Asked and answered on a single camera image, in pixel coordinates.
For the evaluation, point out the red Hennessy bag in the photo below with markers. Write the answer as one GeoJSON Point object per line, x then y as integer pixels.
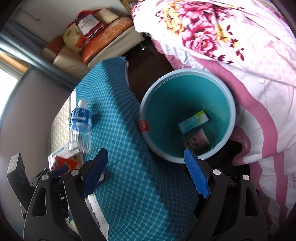
{"type": "Point", "coordinates": [88, 24]}

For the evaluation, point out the patterned bed mattress cover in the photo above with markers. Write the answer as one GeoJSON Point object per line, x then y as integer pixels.
{"type": "Point", "coordinates": [141, 197]}

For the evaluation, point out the grey window curtain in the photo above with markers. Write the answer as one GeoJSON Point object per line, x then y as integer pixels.
{"type": "Point", "coordinates": [25, 45]}

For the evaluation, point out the floral pink quilt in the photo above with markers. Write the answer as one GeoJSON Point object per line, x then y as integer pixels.
{"type": "Point", "coordinates": [248, 45]}

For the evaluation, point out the orange Ovaltine snack packet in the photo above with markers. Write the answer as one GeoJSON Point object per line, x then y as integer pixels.
{"type": "Point", "coordinates": [60, 162]}

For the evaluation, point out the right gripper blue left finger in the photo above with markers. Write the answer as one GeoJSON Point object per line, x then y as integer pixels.
{"type": "Point", "coordinates": [92, 171]}

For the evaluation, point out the orange seat cushion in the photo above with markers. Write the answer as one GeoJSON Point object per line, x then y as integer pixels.
{"type": "Point", "coordinates": [104, 38]}

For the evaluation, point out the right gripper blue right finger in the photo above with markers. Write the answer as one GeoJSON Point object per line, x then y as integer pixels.
{"type": "Point", "coordinates": [198, 175]}

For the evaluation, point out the white medicine box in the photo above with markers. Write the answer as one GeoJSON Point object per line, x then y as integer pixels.
{"type": "Point", "coordinates": [63, 152]}

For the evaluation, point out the light blue carton box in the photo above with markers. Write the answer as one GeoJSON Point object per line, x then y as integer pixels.
{"type": "Point", "coordinates": [193, 122]}

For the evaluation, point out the cream cartoon pillow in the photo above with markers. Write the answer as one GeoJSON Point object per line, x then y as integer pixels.
{"type": "Point", "coordinates": [74, 39]}

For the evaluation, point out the clear plastic water bottle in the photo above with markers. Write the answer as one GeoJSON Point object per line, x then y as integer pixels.
{"type": "Point", "coordinates": [80, 129]}

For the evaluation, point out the teal round trash bin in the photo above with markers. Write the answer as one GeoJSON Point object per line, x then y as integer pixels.
{"type": "Point", "coordinates": [177, 96]}

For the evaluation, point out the cream sofa chair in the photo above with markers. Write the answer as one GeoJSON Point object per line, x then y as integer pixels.
{"type": "Point", "coordinates": [66, 60]}

